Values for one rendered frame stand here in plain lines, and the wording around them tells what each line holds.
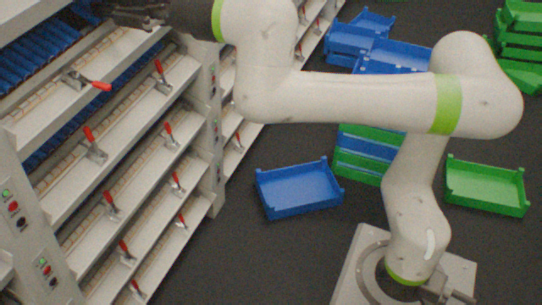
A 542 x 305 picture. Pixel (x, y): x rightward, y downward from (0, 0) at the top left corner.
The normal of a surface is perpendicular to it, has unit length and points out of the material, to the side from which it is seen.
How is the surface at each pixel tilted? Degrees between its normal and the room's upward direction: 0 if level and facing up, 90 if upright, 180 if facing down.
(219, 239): 0
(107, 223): 21
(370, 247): 2
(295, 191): 0
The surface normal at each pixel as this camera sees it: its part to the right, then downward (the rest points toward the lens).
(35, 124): 0.36, -0.55
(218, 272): 0.04, -0.71
